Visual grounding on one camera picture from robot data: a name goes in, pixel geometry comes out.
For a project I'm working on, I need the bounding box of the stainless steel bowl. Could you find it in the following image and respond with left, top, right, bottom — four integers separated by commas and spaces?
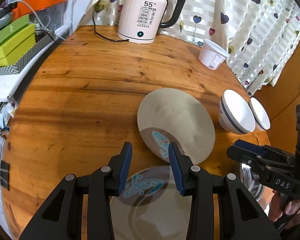
239, 163, 265, 201

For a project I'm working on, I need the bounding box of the small white blue-striped bowl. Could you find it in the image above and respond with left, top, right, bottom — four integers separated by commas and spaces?
248, 97, 270, 131

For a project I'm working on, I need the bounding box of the large white blue-striped bowl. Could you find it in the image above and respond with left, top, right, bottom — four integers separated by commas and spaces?
218, 89, 255, 135

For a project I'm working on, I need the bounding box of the person right hand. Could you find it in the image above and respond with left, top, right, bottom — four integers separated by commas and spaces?
268, 190, 300, 229

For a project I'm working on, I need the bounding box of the wooden cabinet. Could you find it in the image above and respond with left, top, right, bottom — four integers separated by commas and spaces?
254, 42, 300, 149

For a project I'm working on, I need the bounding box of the black binder clip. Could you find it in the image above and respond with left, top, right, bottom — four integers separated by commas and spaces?
0, 160, 10, 191

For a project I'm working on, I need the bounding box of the white plastic tub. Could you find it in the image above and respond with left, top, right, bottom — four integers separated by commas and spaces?
198, 39, 230, 70

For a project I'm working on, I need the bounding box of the heart pattern curtain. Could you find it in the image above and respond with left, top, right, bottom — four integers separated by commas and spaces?
77, 0, 300, 97

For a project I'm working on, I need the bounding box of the zigzag pattern box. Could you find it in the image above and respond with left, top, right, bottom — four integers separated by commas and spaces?
0, 34, 55, 76

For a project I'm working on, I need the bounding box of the white electric kettle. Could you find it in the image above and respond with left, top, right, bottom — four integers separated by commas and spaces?
117, 0, 186, 44

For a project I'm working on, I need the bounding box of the green gift boxes stack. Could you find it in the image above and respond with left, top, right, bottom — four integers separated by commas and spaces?
0, 15, 36, 68

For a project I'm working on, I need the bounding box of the grey pouch case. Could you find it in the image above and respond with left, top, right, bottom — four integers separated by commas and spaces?
0, 12, 14, 30

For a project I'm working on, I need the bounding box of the orange lidded storage box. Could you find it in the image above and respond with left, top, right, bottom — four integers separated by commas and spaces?
13, 0, 67, 20

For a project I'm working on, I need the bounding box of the black kettle power cord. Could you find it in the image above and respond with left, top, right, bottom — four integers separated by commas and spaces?
91, 11, 129, 42

